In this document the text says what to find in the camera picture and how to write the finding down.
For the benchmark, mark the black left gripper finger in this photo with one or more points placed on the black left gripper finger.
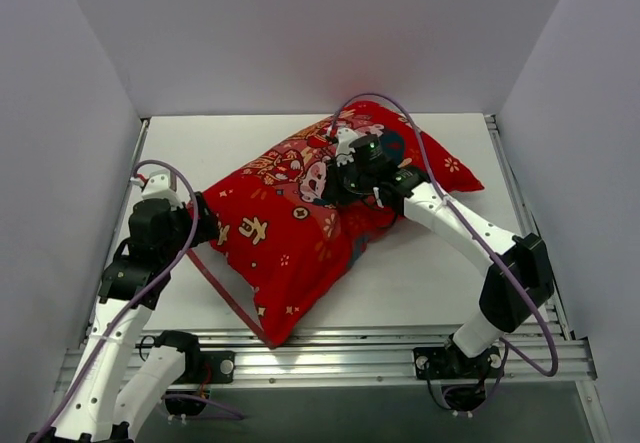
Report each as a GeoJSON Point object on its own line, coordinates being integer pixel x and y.
{"type": "Point", "coordinates": [203, 231]}
{"type": "Point", "coordinates": [205, 216]}

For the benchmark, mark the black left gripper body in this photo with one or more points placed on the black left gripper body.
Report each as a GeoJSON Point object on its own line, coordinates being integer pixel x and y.
{"type": "Point", "coordinates": [203, 218]}

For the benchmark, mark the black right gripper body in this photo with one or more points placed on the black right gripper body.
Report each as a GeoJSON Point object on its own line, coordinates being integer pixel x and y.
{"type": "Point", "coordinates": [335, 183]}

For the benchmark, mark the red printed pillowcase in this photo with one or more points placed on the red printed pillowcase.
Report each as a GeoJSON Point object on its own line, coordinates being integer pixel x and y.
{"type": "Point", "coordinates": [288, 244]}

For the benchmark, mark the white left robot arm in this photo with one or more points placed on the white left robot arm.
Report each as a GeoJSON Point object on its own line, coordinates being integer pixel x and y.
{"type": "Point", "coordinates": [100, 405]}

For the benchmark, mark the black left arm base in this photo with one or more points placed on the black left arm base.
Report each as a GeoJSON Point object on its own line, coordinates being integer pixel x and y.
{"type": "Point", "coordinates": [209, 367]}

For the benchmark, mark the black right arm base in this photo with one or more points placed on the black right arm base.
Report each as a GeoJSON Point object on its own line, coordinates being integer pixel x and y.
{"type": "Point", "coordinates": [440, 363]}

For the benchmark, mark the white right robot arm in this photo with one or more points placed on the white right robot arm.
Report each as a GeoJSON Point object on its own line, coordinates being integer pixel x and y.
{"type": "Point", "coordinates": [414, 194]}

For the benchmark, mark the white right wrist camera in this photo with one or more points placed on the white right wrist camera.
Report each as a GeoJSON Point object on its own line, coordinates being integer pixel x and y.
{"type": "Point", "coordinates": [344, 152]}

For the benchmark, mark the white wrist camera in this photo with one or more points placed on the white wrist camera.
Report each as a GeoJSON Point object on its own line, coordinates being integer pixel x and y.
{"type": "Point", "coordinates": [161, 185]}
{"type": "Point", "coordinates": [344, 152]}

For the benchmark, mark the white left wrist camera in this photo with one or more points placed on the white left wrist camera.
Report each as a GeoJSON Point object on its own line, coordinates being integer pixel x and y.
{"type": "Point", "coordinates": [161, 185]}

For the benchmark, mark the aluminium side rail left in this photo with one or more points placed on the aluminium side rail left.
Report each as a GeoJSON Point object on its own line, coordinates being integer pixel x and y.
{"type": "Point", "coordinates": [109, 166]}

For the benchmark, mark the aluminium side rail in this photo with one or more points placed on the aluminium side rail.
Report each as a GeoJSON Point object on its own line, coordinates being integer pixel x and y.
{"type": "Point", "coordinates": [526, 255]}
{"type": "Point", "coordinates": [109, 166]}

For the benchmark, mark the aluminium side rail right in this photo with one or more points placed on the aluminium side rail right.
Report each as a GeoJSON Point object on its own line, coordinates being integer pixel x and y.
{"type": "Point", "coordinates": [526, 255]}

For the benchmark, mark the aluminium front mounting rail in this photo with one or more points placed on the aluminium front mounting rail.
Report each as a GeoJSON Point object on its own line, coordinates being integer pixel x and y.
{"type": "Point", "coordinates": [376, 355]}

